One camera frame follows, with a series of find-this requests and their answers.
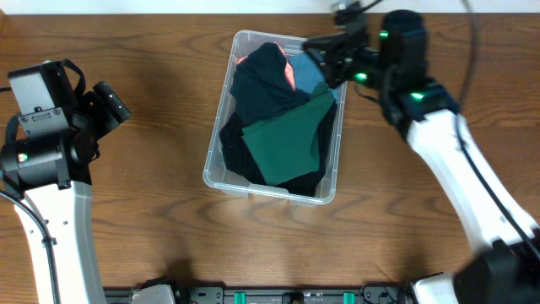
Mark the blue cloth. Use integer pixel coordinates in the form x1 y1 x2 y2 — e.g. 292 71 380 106
287 53 326 101

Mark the pink shirt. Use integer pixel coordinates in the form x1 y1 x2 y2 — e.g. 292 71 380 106
234 41 297 92

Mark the dark navy garment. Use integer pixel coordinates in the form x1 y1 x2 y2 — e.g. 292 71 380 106
229 42 309 126

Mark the dark green garment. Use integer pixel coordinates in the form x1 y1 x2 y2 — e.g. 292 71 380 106
242 82 337 187

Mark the clear plastic storage bin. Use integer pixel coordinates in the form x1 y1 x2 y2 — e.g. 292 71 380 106
202 30 347 207

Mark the black knit garment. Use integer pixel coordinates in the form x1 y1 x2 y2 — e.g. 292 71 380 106
219 104 338 197

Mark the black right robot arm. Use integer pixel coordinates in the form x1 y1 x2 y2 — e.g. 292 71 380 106
303 2 539 303

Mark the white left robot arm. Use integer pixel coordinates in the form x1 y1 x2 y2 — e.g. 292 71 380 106
1 59 131 303

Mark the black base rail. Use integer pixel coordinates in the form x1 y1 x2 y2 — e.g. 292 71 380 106
105 277 415 304

